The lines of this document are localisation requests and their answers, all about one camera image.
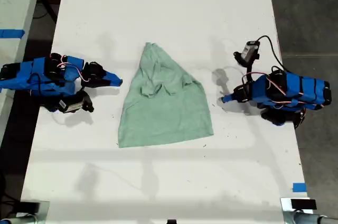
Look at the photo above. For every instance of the small black box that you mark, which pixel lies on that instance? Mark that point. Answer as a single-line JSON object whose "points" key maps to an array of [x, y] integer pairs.
{"points": [[303, 204], [30, 207]]}

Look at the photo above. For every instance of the grey metal tube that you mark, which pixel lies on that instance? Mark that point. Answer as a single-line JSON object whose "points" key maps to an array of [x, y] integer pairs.
{"points": [[317, 219], [16, 220]]}

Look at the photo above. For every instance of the blue tape strip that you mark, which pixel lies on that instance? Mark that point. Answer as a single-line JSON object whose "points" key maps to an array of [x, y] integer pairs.
{"points": [[299, 187], [11, 34]]}

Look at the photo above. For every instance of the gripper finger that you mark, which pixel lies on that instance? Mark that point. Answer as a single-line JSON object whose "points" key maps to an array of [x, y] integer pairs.
{"points": [[111, 76], [228, 97], [100, 84], [228, 100]]}

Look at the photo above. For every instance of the black labelled camera box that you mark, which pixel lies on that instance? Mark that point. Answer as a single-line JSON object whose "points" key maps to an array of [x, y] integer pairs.
{"points": [[71, 105], [249, 49]]}

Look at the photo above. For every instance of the small black clamp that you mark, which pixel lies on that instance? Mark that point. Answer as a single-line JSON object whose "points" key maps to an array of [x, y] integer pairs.
{"points": [[171, 222]]}

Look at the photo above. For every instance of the black camera stalk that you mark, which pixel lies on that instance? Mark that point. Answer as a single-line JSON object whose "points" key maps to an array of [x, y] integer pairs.
{"points": [[87, 101], [237, 55]]}

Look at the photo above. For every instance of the pale green T-shirt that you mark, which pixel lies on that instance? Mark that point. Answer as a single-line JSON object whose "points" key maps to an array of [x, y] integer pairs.
{"points": [[163, 107]]}

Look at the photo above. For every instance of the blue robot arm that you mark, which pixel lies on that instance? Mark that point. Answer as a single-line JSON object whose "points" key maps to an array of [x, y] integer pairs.
{"points": [[303, 86], [26, 73]]}

